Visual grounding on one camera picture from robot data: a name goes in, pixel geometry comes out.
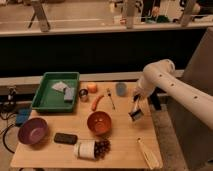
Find orange round fruit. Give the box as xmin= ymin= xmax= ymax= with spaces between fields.
xmin=87 ymin=82 xmax=98 ymax=93

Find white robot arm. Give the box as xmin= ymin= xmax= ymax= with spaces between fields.
xmin=133 ymin=59 xmax=213 ymax=130

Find small metal cup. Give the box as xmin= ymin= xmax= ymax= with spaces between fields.
xmin=79 ymin=89 xmax=89 ymax=102

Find grey blue sponge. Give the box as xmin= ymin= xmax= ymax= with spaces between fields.
xmin=64 ymin=87 xmax=74 ymax=102

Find green plastic tray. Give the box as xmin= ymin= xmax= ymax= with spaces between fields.
xmin=31 ymin=72 xmax=79 ymax=113

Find blue box on floor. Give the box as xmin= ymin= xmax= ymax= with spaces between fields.
xmin=15 ymin=108 xmax=31 ymax=126

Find red bowl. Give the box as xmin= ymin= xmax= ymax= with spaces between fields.
xmin=87 ymin=111 xmax=112 ymax=136

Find purple bowl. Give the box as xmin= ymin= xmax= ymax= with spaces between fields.
xmin=18 ymin=118 xmax=48 ymax=145

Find black cables on floor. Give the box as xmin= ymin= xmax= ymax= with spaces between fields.
xmin=0 ymin=99 xmax=21 ymax=155

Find orange carrot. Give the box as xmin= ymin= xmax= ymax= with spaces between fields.
xmin=91 ymin=94 xmax=104 ymax=111

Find beige corn cob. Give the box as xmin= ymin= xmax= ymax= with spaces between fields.
xmin=137 ymin=138 xmax=160 ymax=170

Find black rectangular remote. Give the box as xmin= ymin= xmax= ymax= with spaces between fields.
xmin=54 ymin=133 xmax=78 ymax=145

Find white cloth in tray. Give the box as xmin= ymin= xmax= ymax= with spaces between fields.
xmin=52 ymin=81 xmax=67 ymax=92

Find white jar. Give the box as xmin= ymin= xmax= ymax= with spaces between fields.
xmin=73 ymin=140 xmax=95 ymax=159

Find dark grapes bunch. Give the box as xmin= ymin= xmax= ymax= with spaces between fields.
xmin=94 ymin=139 xmax=111 ymax=159

